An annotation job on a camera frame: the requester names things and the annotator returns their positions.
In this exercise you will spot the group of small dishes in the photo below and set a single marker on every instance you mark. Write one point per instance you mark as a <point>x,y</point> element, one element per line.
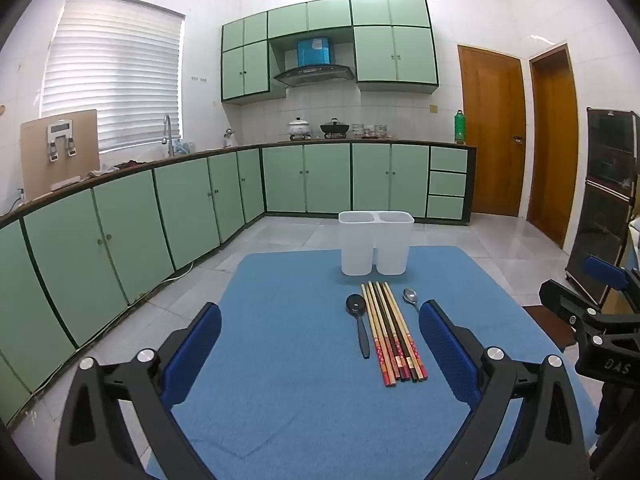
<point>375,131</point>

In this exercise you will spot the white window blinds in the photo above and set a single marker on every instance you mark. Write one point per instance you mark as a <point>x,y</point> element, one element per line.
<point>115,70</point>

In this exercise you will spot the white cooking pot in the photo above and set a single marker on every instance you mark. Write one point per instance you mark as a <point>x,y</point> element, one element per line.
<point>298,127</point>

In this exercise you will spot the black glass-front cabinet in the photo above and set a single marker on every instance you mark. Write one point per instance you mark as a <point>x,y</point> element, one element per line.
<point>607,175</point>

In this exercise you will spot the metal spoon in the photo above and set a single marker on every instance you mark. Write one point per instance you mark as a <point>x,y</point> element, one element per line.
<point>410,296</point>

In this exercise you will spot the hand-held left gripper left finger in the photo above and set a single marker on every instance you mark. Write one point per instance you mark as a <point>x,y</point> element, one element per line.
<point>192,355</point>

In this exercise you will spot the brown stool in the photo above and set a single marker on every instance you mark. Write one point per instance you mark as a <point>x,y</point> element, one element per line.
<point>542,325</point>

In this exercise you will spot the green lower kitchen cabinets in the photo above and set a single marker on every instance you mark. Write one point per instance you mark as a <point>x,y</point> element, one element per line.
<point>125,240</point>

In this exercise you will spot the metal kitchen faucet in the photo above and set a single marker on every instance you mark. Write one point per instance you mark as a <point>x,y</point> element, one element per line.
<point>168,132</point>

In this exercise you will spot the white gadget on board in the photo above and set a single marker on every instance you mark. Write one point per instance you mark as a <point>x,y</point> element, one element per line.
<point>61,132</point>

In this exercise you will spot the plain wooden door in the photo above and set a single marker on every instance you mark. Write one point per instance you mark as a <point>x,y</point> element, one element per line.
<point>552,150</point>

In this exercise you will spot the row of chopsticks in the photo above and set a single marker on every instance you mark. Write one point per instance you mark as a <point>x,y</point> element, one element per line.
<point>390,340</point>

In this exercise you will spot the black range hood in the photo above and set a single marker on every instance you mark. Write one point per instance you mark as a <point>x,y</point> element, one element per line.
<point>312,76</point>

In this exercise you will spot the green plastic bottle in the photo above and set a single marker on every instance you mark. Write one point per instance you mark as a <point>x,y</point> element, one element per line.
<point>460,127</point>

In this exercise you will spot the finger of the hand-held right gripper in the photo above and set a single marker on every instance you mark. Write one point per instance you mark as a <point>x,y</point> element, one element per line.
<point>562,300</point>
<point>607,271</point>

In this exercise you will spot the dark cloth on counter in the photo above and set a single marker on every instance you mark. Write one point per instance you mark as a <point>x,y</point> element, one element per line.
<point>117,167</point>

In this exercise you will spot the brown cardboard board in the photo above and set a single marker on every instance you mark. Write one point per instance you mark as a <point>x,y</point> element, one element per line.
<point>86,135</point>

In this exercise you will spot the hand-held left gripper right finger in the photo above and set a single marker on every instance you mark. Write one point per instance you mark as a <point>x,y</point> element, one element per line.
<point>444,355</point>

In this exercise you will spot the green upper kitchen cabinets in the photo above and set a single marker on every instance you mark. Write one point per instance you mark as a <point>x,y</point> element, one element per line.
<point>395,52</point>

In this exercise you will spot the blue table mat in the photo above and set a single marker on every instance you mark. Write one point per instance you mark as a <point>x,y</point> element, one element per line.
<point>300,335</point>

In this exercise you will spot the small metal kettle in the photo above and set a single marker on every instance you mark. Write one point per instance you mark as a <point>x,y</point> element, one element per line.
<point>228,139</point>

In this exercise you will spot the black spoon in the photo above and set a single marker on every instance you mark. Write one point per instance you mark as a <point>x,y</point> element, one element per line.
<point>363,335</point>

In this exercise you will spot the green kitchen cabinets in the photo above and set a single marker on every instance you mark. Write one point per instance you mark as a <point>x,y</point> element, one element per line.
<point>125,240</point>
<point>395,52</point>

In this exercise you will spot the black wok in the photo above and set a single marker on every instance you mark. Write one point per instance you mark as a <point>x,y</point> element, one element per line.
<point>334,129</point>

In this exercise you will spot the white double utensil holder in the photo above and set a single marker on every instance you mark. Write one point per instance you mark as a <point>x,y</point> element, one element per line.
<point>357,245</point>

